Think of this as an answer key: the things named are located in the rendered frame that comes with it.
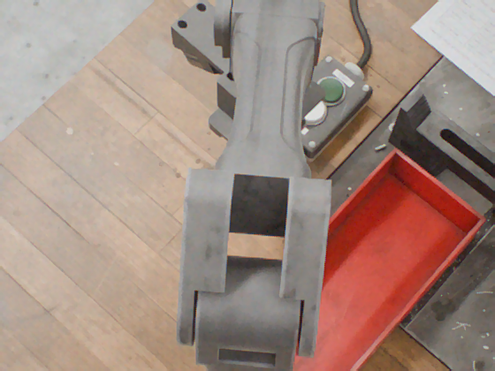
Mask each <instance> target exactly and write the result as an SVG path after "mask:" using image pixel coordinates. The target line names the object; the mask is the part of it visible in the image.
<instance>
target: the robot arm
mask: <svg viewBox="0 0 495 371"><path fill-rule="evenodd" d="M324 7H325V2H319V0H216V7H215V6H213V5H212V4H210V3H208V1H207V0H200V1H199V2H198V3H197V4H194V5H193V6H192V8H191V9H190V10H189V11H186V12H185V14H184V15H183V16H182V17H180V18H179V19H177V21H176V22H175V23H173V24H172V25H171V39H172V44H173V45H174V47H175V48H176V49H179V50H182V51H183V53H184V55H185V56H186V59H187V61H188V63H189V64H191V65H192V66H194V67H199V68H201V69H203V70H204V71H206V72H209V73H212V74H214V75H217V74H219V75H221V76H220V77H219V78H218V79H217V106H218V108H217V109H216V111H215V112H214V113H212V114H211V115H210V116H209V129H210V130H211V131H213V132H214V133H215V134H216V135H217V136H219V137H220V138H221V137H222V136H223V137H224V139H225V140H227V143H226V145H225V148H224V152H223V154H222V155H221V156H220V157H219V158H218V159H217V162H216V165H215V169H214V170H205V169H196V168H188V171H187V184H186V190H185V199H184V211H183V225H182V239H181V252H180V265H179V292H178V319H177V345H181V346H190V347H193V345H194V344H195V365H204V366H205V367H206V368H207V370H208V371H293V363H294V357H295V353H296V347H297V353H298V357H309V358H314V356H315V351H316V335H317V328H318V320H319V313H320V306H321V298H322V283H323V275H324V262H325V255H326V247H327V239H328V232H329V217H330V208H331V180H324V179H315V178H311V170H310V168H309V166H308V165H307V164H306V158H305V155H304V151H303V146H302V141H301V132H302V131H303V130H304V129H305V128H306V116H307V115H308V114H309V113H310V112H311V111H312V110H313V109H314V108H315V106H317V105H318V104H319V103H320V102H321V101H324V98H325V94H326V91H325V90H324V89H323V88H322V86H320V85H319V84H318V83H317V82H314V80H313V79H312V78H313V74H314V69H315V66H317V63H318V58H319V57H320V49H321V43H322V37H323V30H324V28H323V23H324ZM229 232H234V233H244V234H253V235H262V236H271V237H281V238H285V243H284V260H276V259H267V258H258V257H248V256H239V255H230V254H227V250H228V239H229ZM297 341H298V346H297Z"/></svg>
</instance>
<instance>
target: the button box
mask: <svg viewBox="0 0 495 371"><path fill-rule="evenodd" d="M350 7H351V12H352V16H353V19H354V24H355V25H356V27H357V29H358V31H359V34H360V35H361V38H362V43H363V47H364V51H363V54H362V58H361V59H360V60H359V62H358V63H357V64H353V63H346V65H345V66H344V65H343V64H341V63H340V62H339V61H338V60H337V59H336V58H333V57H332V56H330V55H326V56H325V57H324V58H323V59H322V60H321V61H320V62H319V63H318V64H317V66H315V69H314V74H313V78H312V79H313V80H314V82H317V83H318V84H319V82H321V81H322V80H323V79H326V78H335V79H337V80H338V81H339V82H341V83H342V84H343V87H344V94H343V96H342V97H341V99H339V100H338V101H337V102H334V103H328V102H323V101H322V103H323V104H324V107H325V111H324V116H323V117H322V119H321V120H319V121H316V122H313V123H312V122H307V121H306V128H305V129H304V130H303V131H302V132H301V141H302V146H303V151H304V155H305V158H306V160H307V161H309V162H313V160H314V159H315V158H317V157H318V156H319V155H320V154H321V152H322V151H323V150H324V149H325V148H326V147H327V146H328V145H329V143H331V142H332V141H333V140H334V139H335V138H336V136H337V135H338V134H339V133H340V132H341V131H342V130H343V129H344V128H345V127H346V126H347V125H348V124H349V123H350V122H351V121H352V119H353V118H354V117H355V116H356V115H357V114H358V113H359V112H360V111H361V110H362V109H363V108H364V107H365V106H366V105H367V104H368V102H369V99H370V97H371V96H372V92H373V89H372V87H370V86H369V84H368V83H366V82H365V81H362V80H363V78H364V74H363V73H362V71H361V69H362V68H363V67H364V65H366V64H367V63H368V61H369V58H370V55H371V44H370V41H369V40H370V38H369V34H368V32H367V30H366V28H365V26H364V25H363V23H362V18H361V16H360V13H359V10H358V5H357V0H350Z"/></svg>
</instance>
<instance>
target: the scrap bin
mask: <svg viewBox="0 0 495 371"><path fill-rule="evenodd" d="M485 221H486V219H485V218H484V216H482V215H481V214H480V213H478V212H476V211H475V210H474V209H473V208H472V207H470V206H469V205H468V204H466V202H465V201H463V200H462V199H461V198H460V197H458V196H457V195H455V194H454V193H453V192H451V191H450V190H449V189H448V188H446V187H445V186H444V185H442V184H441V183H440V182H439V181H438V180H436V179H435V178H434V177H432V176H431V174H430V173H428V172H426V171H425V170H423V168H422V167H420V166H419V165H416V164H415V162H413V161H412V160H411V159H410V158H408V157H407V156H406V155H404V154H403V153H402V152H400V151H399V150H398V149H397V148H395V149H394V150H392V151H391V153H390V154H389V155H388V156H387V157H386V158H385V159H384V160H383V161H382V162H381V163H380V164H379V165H378V166H377V167H376V168H375V170H374V171H373V172H372V173H370V174H369V175H368V176H367V179H366V180H364V181H363V182H362V183H361V184H360V185H359V188H357V189H356V190H355V191H354V192H353V193H352V194H351V195H350V196H349V198H348V199H347V200H346V201H345V202H344V203H343V204H342V205H341V206H340V208H339V209H338V210H336V212H335V213H334V214H333V215H332V216H331V217H330V218H329V232H328V239H327V247H326V255H325V262H324V275H323V283H322V298H321V306H320V313H319V320H318V328H317V335H316V351H315V356H314V358H309V357H298V353H297V347H296V353H295V357H294V363H293V371H360V369H361V368H362V367H363V366H364V364H365V363H366V362H367V361H368V360H369V359H370V358H371V356H372V355H373V354H374V352H376V351H377V350H378V349H379V346H380V345H381V344H383V343H384V341H385V340H386V339H387V338H388V336H390V335H391V334H392V333H393V331H394V329H395V328H397V327H398V325H399V324H400V323H401V322H402V320H403V319H404V318H405V317H406V316H407V314H408V313H410V311H411V310H412V308H413V307H414V306H415V305H417V303H418V301H419V300H420V299H421V298H422V297H423V296H424V295H425V294H426V291H428V290H429V289H430V288H431V286H432V285H434V283H435V282H436V281H437V280H438V279H439V278H440V277H441V275H442V274H443V273H444V272H445V271H446V269H447V268H448V267H449V266H450V264H451V263H452V262H453V261H454V260H455V259H456V258H457V257H458V255H459V254H460V252H461V251H463V250H464V249H465V247H466V246H467V244H468V243H469V242H470V241H471V240H472V239H473V238H474V237H475V235H476V234H477V233H478V231H479V230H480V229H481V228H482V227H483V225H484V222H485Z"/></svg>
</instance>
